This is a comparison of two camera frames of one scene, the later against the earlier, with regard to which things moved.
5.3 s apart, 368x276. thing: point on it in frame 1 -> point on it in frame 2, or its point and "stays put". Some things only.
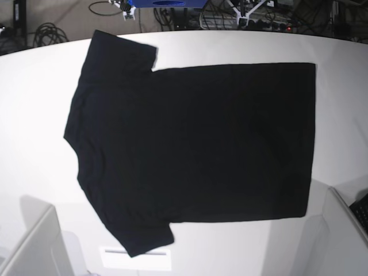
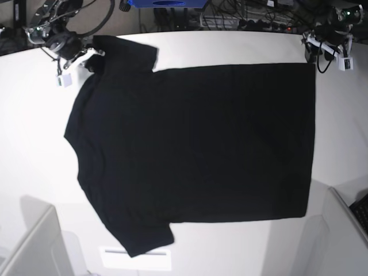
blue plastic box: [168, 3] stays put
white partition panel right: [346, 253] stays put
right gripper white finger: [132, 10] -> [66, 45]
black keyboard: [360, 209] stays put
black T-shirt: [204, 143] stays put
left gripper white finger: [232, 2] -> [320, 44]
